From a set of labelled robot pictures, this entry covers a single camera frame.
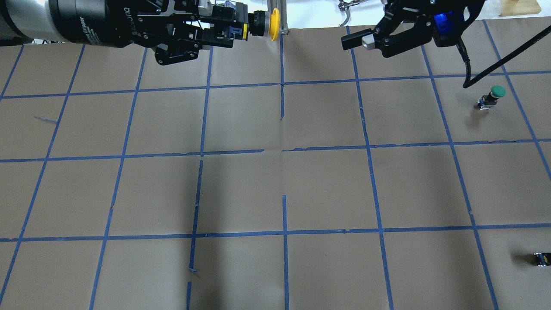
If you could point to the aluminium frame post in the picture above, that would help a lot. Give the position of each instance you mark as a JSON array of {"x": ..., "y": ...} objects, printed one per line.
[{"x": 278, "y": 18}]

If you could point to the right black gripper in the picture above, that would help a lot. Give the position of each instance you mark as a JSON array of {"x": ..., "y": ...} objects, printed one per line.
[{"x": 419, "y": 26}]

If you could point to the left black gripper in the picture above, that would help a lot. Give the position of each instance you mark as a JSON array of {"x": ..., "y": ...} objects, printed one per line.
[{"x": 112, "y": 22}]

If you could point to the yellow push button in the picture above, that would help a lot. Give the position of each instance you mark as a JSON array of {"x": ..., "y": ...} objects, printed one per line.
[{"x": 258, "y": 25}]

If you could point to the green push button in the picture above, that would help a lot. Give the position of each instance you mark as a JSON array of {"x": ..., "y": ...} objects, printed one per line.
[{"x": 488, "y": 101}]

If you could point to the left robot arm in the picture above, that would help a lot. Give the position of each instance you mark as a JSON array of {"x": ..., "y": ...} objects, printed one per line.
[{"x": 31, "y": 19}]

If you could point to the wooden board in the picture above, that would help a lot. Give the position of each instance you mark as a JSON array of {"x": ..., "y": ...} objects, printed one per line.
[{"x": 519, "y": 7}]

